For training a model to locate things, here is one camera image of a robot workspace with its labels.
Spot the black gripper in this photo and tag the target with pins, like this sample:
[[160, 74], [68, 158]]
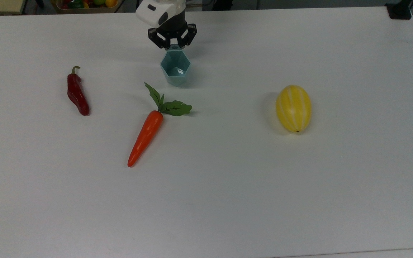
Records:
[[174, 30]]

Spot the light blue hexagonal mug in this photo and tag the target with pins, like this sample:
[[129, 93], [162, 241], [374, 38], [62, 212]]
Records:
[[175, 79]]

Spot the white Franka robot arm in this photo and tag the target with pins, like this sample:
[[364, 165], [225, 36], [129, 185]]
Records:
[[152, 12]]

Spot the basket of toy fruit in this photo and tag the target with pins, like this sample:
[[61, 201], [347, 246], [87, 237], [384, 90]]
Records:
[[84, 7]]

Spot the orange carrot with green leaves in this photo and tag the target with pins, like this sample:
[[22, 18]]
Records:
[[149, 132]]

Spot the red chili pepper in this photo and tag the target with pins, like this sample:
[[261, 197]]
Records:
[[75, 95]]

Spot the yellow striped melon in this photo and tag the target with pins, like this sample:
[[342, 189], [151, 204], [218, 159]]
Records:
[[294, 109]]

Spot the black clamp base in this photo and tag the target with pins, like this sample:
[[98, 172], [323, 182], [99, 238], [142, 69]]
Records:
[[399, 10]]

